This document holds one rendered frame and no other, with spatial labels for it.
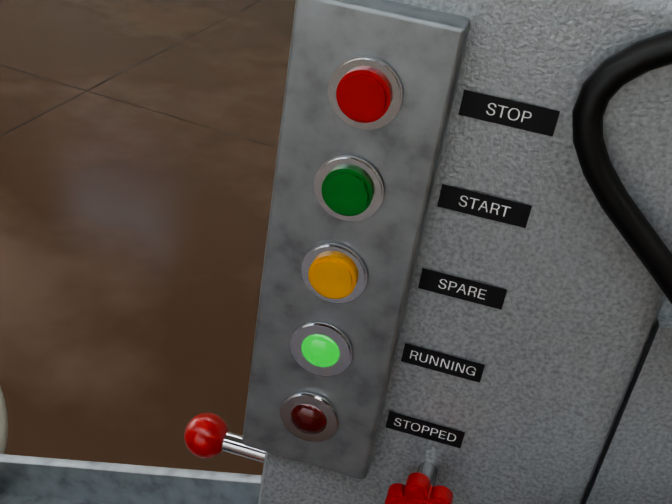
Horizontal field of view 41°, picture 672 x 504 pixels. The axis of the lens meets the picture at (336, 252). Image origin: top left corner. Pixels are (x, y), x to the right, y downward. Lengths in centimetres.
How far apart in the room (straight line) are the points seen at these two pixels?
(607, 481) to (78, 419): 191
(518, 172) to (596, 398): 14
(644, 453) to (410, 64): 27
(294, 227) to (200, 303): 230
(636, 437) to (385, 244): 19
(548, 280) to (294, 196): 14
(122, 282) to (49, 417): 62
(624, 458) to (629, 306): 11
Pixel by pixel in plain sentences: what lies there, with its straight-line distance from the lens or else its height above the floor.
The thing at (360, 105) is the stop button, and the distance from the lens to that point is 42.
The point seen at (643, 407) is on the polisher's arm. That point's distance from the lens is 54.
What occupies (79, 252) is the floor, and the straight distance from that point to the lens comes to 298.
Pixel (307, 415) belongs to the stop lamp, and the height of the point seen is 126.
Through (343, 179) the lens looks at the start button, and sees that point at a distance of 44.
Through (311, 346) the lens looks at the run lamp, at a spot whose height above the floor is 130.
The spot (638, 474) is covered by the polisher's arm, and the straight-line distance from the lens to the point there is 57.
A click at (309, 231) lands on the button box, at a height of 137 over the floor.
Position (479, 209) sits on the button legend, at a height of 140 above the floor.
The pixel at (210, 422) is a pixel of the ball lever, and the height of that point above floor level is 117.
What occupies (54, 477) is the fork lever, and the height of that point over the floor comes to 92.
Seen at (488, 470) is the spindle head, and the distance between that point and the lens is 56.
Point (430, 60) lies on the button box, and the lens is 42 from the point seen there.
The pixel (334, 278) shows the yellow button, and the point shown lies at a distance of 47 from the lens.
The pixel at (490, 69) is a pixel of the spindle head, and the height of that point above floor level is 147.
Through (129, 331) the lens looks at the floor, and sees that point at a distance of 264.
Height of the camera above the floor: 161
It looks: 31 degrees down
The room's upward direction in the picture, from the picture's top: 10 degrees clockwise
